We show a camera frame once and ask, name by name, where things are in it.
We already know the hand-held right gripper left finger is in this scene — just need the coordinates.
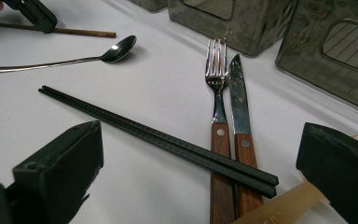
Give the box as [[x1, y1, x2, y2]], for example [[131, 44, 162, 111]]
[[12, 120, 104, 224]]

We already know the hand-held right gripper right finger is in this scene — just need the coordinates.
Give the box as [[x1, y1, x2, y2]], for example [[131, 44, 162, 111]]
[[296, 121, 358, 224]]

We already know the beige translucent plastic spoon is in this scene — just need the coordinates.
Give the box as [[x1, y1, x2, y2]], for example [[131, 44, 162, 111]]
[[231, 133, 358, 224]]

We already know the metal spoon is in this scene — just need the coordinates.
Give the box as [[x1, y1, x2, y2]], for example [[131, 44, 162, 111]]
[[0, 35, 138, 74]]

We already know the smoky translucent plastic bin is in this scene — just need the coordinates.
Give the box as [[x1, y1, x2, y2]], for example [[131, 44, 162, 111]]
[[127, 0, 169, 13], [274, 0, 358, 118], [167, 0, 299, 58]]

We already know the wooden-handled metal knife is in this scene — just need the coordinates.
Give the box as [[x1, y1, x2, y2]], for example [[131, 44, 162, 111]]
[[227, 53, 265, 218]]

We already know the wooden-handled metal fork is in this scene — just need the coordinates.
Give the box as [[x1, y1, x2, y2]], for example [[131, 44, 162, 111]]
[[204, 37, 237, 224]]

